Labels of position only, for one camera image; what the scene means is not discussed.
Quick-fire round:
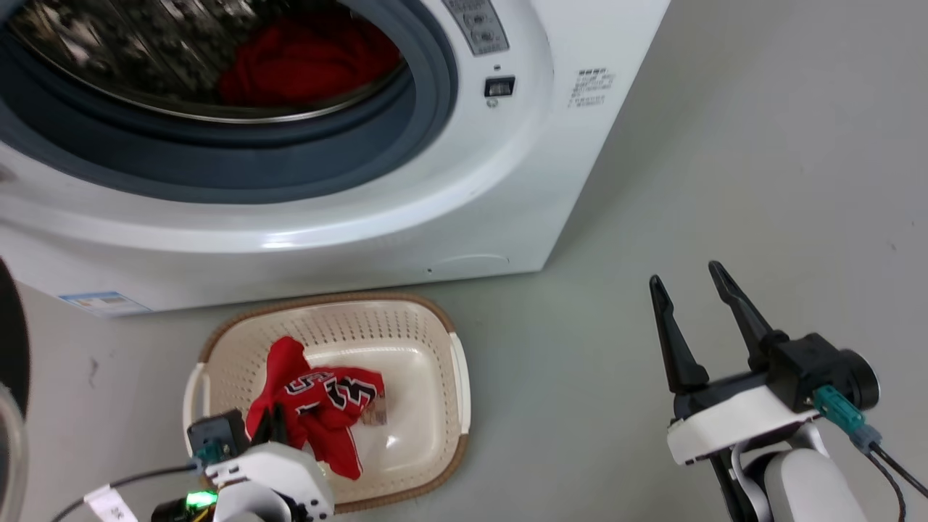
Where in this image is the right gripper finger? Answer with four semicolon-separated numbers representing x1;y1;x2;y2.
650;275;711;397
708;260;790;373

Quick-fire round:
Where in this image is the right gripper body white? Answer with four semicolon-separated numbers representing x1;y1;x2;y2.
666;370;821;466

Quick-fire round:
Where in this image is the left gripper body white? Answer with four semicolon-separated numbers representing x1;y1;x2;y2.
205;441;336;522

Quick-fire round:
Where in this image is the red basketball jersey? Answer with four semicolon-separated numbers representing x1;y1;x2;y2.
245;336;386;481

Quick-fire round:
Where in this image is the beige perforated laundry basket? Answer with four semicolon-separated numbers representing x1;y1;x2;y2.
183;292;472;514

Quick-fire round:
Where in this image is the white front-load washing machine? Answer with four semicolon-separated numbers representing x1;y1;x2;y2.
0;0;671;318

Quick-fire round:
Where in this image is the washing machine door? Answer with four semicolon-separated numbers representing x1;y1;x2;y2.
0;257;31;522

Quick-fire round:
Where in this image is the blue energy label sticker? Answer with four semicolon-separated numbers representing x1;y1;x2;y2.
58;291;153;317

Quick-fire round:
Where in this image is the red clothing in drum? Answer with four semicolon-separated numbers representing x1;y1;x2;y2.
219;14;403;109

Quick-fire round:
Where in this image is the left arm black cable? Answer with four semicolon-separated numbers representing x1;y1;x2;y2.
49;464;200;522

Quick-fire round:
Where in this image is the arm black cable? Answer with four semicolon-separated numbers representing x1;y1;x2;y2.
49;464;200;522
812;385;928;522

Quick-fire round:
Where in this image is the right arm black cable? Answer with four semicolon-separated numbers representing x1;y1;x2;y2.
812;385;928;522

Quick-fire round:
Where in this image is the white cable tag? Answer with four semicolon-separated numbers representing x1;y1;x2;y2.
83;485;140;522

